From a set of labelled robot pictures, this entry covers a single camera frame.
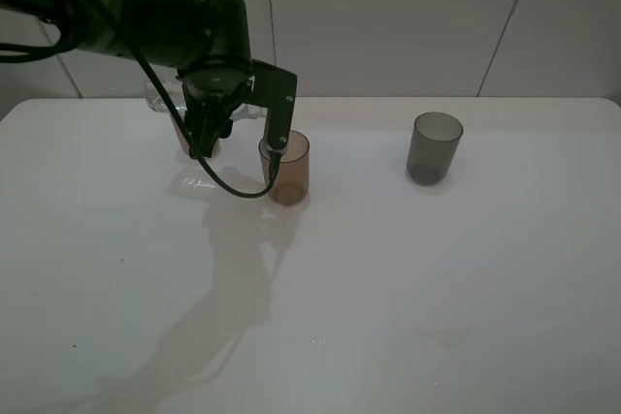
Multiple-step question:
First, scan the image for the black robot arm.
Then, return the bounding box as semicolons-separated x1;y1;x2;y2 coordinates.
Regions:
1;0;251;157

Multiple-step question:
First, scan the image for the pink translucent cup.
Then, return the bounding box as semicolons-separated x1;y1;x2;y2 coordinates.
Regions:
170;113;221;160

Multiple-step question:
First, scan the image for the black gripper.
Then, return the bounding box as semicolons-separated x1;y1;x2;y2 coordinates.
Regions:
175;60;252;158

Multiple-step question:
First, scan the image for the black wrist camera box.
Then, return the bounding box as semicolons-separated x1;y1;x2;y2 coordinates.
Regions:
245;60;298;154

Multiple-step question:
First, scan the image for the orange translucent cup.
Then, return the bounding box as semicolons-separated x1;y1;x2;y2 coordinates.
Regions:
268;130;310;206

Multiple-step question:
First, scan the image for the clear plastic water bottle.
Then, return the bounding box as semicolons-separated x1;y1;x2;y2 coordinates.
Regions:
144;75;267;120

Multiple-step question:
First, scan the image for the black cable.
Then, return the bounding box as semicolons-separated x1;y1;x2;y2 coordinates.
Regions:
0;0;281;200

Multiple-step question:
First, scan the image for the grey translucent cup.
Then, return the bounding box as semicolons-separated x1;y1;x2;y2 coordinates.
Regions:
407;111;464;186

